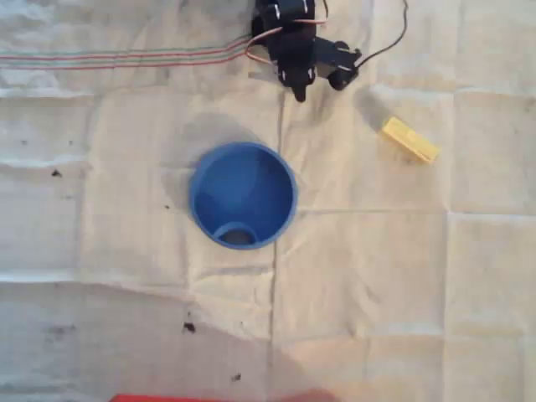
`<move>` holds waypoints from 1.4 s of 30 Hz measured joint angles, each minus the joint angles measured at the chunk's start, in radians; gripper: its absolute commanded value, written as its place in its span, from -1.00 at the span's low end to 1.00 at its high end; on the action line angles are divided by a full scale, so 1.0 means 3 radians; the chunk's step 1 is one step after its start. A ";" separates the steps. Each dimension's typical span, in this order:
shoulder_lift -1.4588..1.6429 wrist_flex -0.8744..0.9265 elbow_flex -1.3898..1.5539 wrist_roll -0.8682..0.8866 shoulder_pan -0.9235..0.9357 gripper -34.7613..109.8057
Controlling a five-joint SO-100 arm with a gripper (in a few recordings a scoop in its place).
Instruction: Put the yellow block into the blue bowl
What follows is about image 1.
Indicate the yellow rectangular block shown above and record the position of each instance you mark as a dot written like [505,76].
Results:
[410,140]

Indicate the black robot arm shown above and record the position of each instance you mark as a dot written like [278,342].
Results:
[289,10]

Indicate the blue plastic cup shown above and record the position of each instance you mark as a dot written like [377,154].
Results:
[243,197]

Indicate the white cloth with coloured stripes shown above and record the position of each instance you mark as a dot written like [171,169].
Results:
[125,251]

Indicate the red flat object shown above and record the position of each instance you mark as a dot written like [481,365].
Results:
[218,398]

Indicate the black gripper-mounted camera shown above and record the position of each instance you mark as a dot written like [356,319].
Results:
[341,63]

